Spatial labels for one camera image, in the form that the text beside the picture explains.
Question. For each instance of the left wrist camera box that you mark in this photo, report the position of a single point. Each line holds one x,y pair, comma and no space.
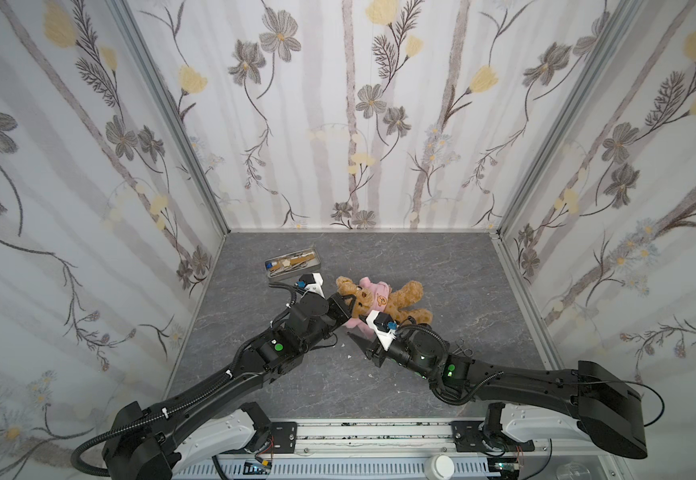
311,282

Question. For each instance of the black mounting plate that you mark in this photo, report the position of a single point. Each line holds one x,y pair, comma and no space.
486,437
277,438

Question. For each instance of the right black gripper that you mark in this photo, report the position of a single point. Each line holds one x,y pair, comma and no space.
377,348

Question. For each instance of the white round cap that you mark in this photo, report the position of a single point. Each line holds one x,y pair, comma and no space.
439,467

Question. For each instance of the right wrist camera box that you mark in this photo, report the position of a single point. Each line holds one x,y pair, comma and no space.
384,327

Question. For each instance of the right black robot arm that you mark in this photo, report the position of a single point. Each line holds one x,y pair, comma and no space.
607,409

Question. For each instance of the pink fleece bear hoodie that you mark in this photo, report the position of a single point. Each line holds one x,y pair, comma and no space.
364,296

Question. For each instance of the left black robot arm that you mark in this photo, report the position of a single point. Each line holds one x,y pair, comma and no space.
144,443

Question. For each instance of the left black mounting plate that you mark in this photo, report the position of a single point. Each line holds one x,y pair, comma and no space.
277,438

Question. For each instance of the clear plastic tool box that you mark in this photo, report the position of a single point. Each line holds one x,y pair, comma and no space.
288,264

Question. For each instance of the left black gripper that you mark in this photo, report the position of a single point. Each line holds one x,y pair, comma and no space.
338,306

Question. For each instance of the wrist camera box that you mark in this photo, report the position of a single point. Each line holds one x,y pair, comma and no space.
311,282
384,327

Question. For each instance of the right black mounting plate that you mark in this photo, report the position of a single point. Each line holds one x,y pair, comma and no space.
486,437

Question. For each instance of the brown teddy bear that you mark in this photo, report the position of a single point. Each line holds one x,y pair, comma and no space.
401,306

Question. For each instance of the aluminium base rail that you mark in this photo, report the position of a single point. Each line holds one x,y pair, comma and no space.
377,449

